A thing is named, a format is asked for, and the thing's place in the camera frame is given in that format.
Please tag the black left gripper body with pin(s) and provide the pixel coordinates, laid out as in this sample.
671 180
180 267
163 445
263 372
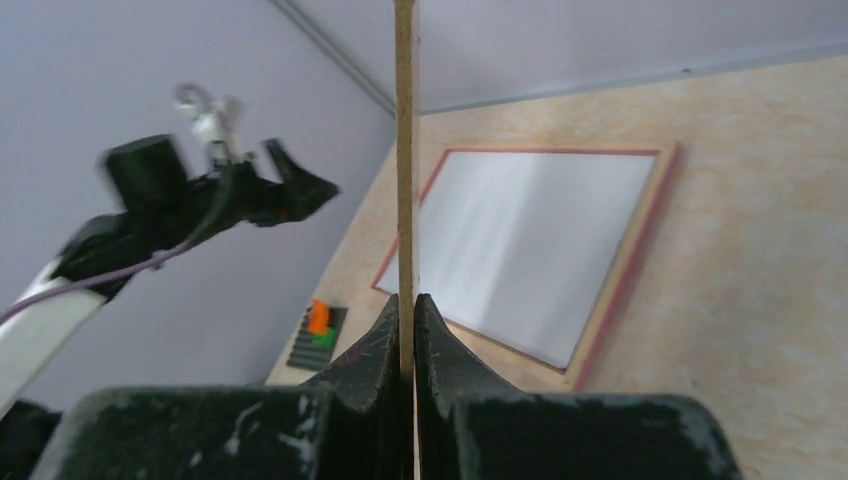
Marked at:
235 193

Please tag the landscape photo print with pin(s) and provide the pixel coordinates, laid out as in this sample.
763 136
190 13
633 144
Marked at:
516 246

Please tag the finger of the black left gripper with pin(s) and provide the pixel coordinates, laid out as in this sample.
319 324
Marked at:
300 193

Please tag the pink wooden picture frame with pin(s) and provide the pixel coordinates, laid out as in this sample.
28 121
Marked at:
621 274

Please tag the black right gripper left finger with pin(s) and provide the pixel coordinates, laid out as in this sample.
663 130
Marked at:
343 423

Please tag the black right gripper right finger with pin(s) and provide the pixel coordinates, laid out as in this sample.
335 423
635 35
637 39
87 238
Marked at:
474 424

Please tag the grey building baseplate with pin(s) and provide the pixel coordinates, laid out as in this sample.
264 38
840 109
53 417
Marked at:
313 352

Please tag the colourful toy bricks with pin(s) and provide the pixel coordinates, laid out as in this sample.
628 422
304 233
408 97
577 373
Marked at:
320 324

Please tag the brown backing board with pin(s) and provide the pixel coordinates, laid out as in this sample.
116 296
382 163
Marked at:
406 45

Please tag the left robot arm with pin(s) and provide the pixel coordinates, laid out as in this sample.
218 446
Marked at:
165 213

